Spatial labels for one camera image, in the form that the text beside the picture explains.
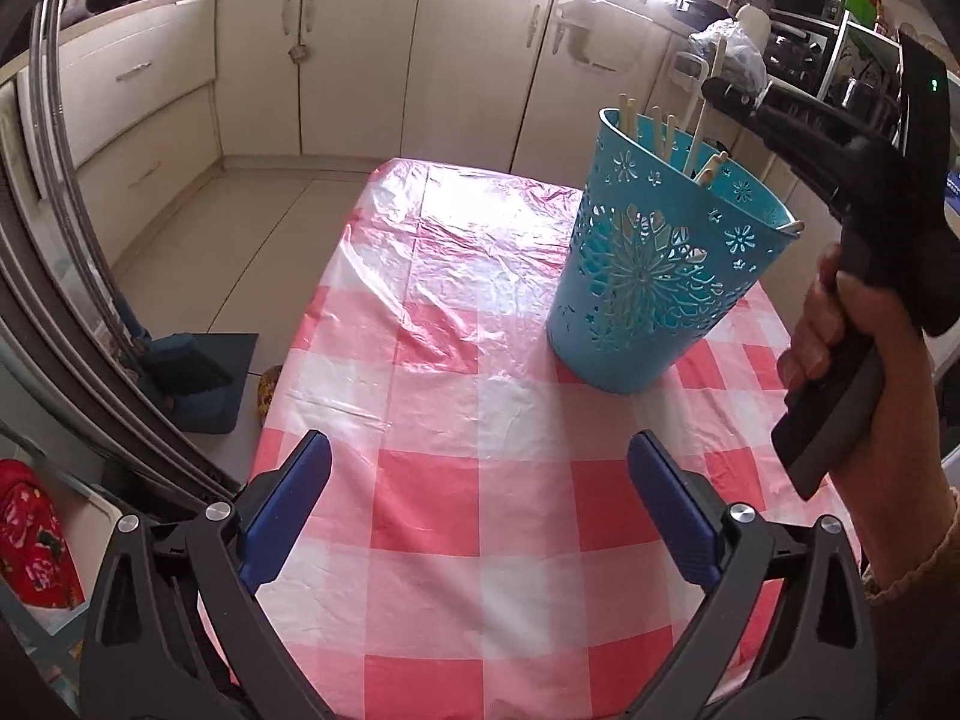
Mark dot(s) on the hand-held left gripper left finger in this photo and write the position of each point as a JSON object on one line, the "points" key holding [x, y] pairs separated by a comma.
{"points": [[289, 510]]}

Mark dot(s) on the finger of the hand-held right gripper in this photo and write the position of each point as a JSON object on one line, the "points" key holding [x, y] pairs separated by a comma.
{"points": [[780, 112]]}

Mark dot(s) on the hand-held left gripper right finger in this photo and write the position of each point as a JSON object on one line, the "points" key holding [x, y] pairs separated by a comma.
{"points": [[675, 510]]}

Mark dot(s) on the bamboo chopstick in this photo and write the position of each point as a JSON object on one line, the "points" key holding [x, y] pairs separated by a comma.
{"points": [[718, 56]]}

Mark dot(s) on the bunch of bamboo chopsticks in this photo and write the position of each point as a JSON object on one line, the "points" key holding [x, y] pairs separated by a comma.
{"points": [[628, 120]]}

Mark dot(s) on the blue plastic basket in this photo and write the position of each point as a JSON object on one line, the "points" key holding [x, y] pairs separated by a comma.
{"points": [[637, 345]]}

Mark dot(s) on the person's right forearm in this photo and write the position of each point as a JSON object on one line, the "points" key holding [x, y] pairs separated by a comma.
{"points": [[900, 525]]}

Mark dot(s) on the person's right hand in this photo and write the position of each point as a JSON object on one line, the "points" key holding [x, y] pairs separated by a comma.
{"points": [[817, 337]]}

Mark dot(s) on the blue package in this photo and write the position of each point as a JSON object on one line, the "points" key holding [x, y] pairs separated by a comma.
{"points": [[952, 195]]}

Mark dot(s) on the plastic bag of vegetables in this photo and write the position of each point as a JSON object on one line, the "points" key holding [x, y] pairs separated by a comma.
{"points": [[742, 52]]}

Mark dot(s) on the black cooking pot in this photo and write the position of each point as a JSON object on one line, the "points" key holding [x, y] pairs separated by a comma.
{"points": [[862, 94]]}

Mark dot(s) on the white counter shelf rack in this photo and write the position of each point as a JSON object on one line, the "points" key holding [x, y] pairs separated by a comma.
{"points": [[844, 45]]}

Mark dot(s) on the white thermos jug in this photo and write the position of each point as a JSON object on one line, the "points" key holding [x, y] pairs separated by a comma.
{"points": [[754, 22]]}

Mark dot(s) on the yellow slipper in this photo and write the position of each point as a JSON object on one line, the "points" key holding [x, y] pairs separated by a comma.
{"points": [[268, 394]]}

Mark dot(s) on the blue dustpan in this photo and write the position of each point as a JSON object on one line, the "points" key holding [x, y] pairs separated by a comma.
{"points": [[225, 405]]}

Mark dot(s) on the green box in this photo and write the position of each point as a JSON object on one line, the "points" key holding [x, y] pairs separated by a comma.
{"points": [[856, 4]]}

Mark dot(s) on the white hanging plastic bag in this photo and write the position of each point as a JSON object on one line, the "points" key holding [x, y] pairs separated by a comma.
{"points": [[600, 37]]}

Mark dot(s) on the red white checkered tablecloth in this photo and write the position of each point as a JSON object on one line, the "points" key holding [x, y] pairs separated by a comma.
{"points": [[465, 390]]}

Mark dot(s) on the red floral fabric item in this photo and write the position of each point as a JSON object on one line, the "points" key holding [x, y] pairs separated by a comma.
{"points": [[37, 540]]}

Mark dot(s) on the cream lower kitchen cabinets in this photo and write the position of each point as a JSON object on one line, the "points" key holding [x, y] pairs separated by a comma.
{"points": [[465, 75]]}

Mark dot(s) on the sliding door frame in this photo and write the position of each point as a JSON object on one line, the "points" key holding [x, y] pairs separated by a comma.
{"points": [[67, 240]]}

